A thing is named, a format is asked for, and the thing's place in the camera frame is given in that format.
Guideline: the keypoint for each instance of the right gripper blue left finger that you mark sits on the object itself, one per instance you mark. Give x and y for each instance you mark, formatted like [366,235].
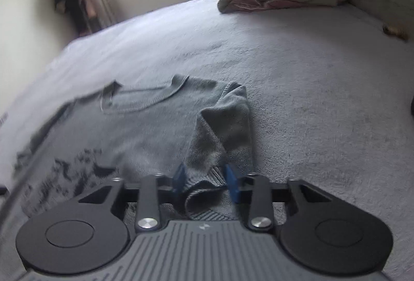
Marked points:
[178,183]

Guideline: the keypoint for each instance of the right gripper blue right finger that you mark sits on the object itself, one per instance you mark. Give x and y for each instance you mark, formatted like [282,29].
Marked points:
[232,182]

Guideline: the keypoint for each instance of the grey knitted cat sweater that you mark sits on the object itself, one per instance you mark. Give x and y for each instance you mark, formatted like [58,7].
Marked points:
[132,132]

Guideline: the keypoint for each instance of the light grey bed sheet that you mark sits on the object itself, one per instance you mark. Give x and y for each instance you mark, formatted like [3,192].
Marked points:
[329,96]

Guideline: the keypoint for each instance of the brown yellow small cloth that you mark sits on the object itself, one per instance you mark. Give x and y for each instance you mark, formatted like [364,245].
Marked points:
[395,32]

